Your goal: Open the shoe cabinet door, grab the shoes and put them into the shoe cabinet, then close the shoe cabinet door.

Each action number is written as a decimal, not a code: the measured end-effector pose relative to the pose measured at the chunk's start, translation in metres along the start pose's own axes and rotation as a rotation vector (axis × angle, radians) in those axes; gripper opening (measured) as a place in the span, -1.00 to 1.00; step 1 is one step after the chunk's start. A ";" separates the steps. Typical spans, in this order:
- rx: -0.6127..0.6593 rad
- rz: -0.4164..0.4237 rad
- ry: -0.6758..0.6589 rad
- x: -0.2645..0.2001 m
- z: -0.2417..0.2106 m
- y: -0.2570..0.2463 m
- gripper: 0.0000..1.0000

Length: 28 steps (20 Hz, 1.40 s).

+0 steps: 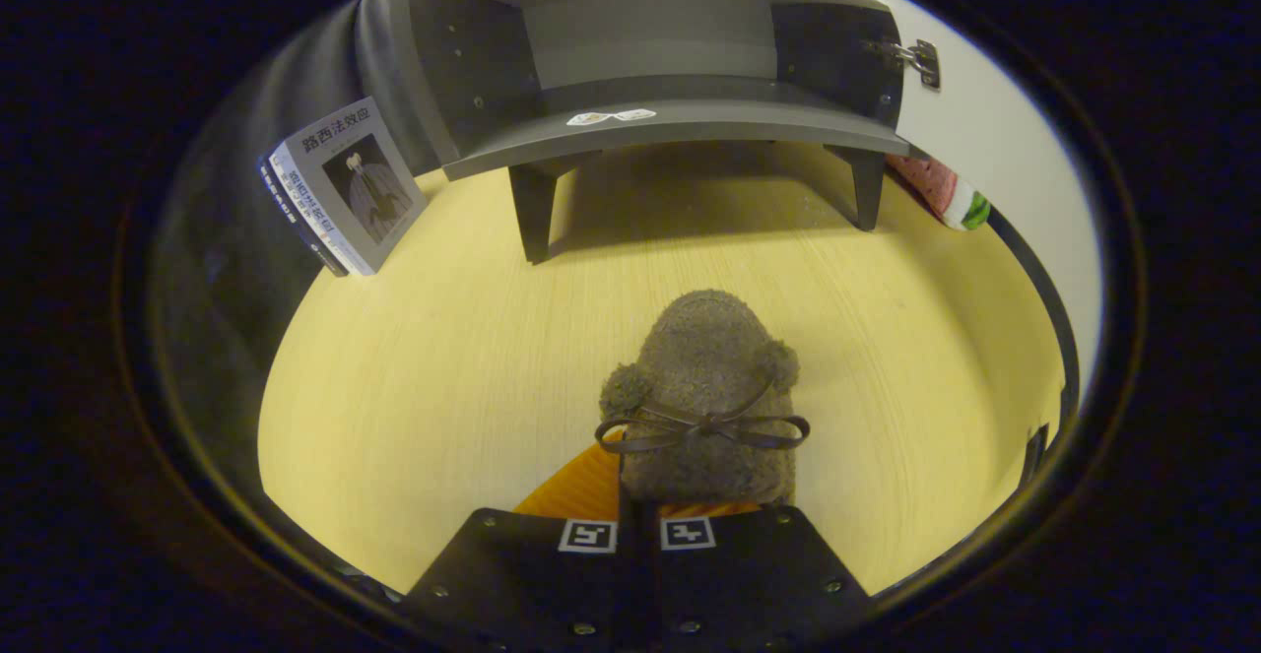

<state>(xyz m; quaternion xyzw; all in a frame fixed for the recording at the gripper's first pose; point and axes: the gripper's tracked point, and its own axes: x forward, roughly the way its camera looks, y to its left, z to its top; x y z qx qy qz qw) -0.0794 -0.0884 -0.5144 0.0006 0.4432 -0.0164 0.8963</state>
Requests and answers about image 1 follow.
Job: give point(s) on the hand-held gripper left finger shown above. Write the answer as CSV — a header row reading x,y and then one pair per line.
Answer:
x,y
522,579

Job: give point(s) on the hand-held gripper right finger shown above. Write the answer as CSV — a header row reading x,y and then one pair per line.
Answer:
x,y
749,579

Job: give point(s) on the brown fuzzy shoe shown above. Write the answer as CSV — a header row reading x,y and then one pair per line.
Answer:
x,y
704,358

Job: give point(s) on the grey shoe cabinet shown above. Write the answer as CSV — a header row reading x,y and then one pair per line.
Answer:
x,y
640,126

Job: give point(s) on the white cover book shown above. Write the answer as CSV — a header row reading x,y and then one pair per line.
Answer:
x,y
365,190

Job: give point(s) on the black backdrop cloth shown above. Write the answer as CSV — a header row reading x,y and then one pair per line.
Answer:
x,y
227,269

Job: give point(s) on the watermelon slice toy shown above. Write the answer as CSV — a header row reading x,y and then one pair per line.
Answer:
x,y
941,190

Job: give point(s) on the dark blue book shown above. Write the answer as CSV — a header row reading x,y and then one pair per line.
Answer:
x,y
274,190

